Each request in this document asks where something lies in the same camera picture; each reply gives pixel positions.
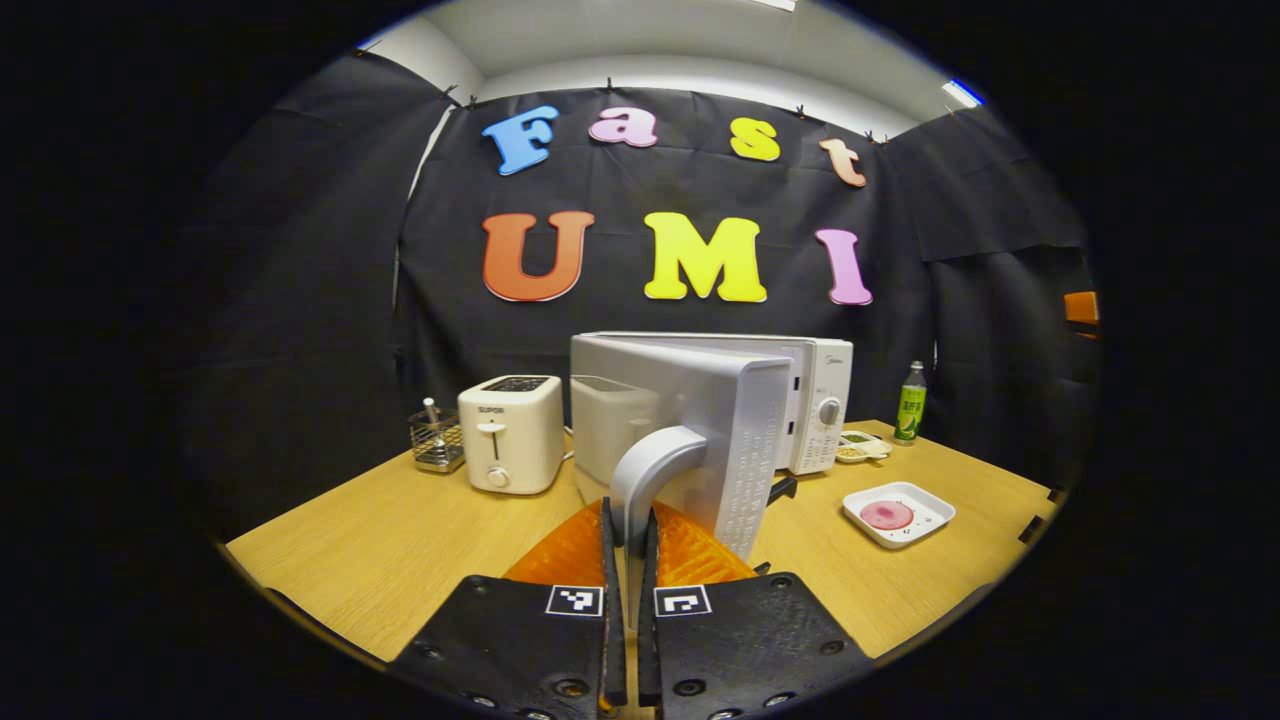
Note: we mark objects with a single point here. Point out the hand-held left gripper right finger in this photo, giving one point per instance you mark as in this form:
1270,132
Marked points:
648,640

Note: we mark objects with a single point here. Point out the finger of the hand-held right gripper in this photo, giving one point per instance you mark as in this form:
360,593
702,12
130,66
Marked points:
1080,307

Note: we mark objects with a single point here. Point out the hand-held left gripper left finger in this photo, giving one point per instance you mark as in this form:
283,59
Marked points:
612,620

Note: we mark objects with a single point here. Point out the white microwave oven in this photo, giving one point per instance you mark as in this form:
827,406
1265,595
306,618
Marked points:
700,390

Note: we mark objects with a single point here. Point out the white square plate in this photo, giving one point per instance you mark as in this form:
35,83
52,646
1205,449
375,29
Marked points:
935,515

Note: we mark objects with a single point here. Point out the pink ham slice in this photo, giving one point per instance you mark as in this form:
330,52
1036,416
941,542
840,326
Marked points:
887,515

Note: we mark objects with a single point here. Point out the green label drink bottle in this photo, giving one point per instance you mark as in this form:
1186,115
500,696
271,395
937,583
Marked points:
910,415

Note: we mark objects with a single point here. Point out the white toaster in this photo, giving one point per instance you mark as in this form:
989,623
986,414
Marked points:
510,430

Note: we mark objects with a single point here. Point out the small ceiling light panel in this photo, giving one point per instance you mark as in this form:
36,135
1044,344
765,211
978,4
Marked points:
960,93

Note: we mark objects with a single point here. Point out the white divided dish with beans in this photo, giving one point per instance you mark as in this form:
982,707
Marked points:
868,447

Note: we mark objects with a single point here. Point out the long ceiling light panel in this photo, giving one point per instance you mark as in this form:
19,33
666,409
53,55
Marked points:
775,4

